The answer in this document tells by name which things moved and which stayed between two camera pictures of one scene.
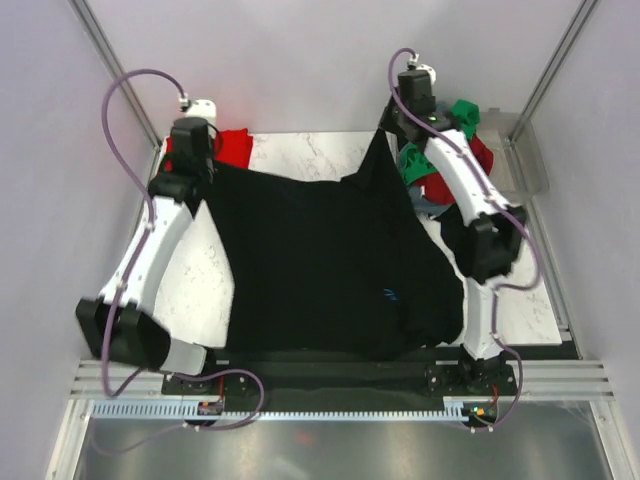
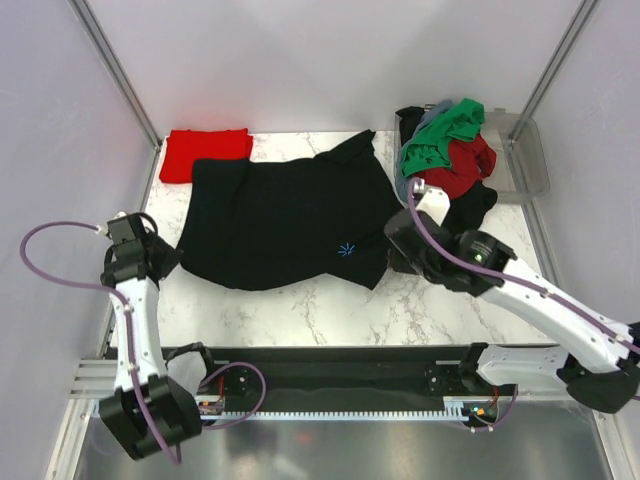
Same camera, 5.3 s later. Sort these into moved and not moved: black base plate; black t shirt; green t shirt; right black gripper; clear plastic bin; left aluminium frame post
Moved: right black gripper; black t shirt
Not moved: black base plate; green t shirt; left aluminium frame post; clear plastic bin
